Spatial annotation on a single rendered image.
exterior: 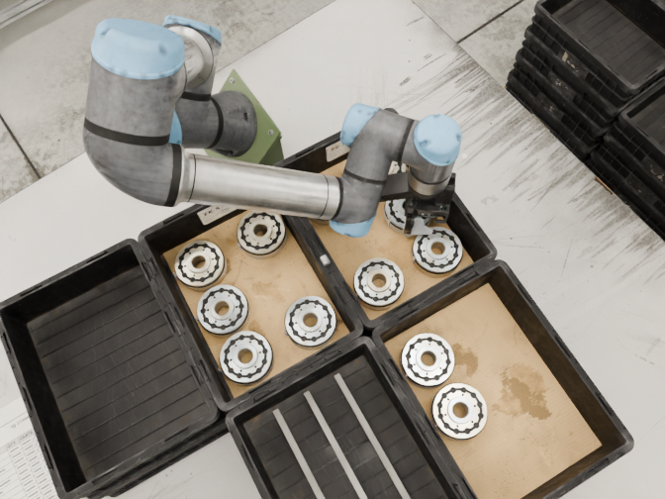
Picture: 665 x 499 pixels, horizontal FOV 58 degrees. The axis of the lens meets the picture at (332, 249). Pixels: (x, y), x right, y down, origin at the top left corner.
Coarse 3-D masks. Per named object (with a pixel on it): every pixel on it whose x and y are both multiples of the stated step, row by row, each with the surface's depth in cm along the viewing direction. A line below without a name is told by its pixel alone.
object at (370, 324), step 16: (320, 144) 124; (288, 160) 123; (464, 208) 118; (304, 224) 118; (320, 240) 116; (480, 240) 116; (496, 256) 114; (336, 272) 114; (464, 272) 113; (432, 288) 112; (352, 304) 111; (400, 304) 111; (416, 304) 111; (368, 320) 110; (384, 320) 110
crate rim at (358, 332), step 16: (192, 208) 120; (160, 224) 118; (144, 240) 117; (304, 240) 116; (320, 256) 115; (160, 272) 115; (160, 288) 114; (336, 288) 113; (176, 304) 112; (176, 320) 111; (352, 320) 110; (192, 336) 110; (352, 336) 109; (192, 352) 109; (208, 368) 108; (288, 368) 107; (208, 384) 107; (272, 384) 106; (224, 400) 106; (240, 400) 106
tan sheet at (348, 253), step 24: (336, 168) 133; (408, 168) 133; (336, 240) 127; (360, 240) 127; (384, 240) 127; (408, 240) 127; (336, 264) 125; (360, 264) 125; (408, 264) 125; (408, 288) 123; (384, 312) 121
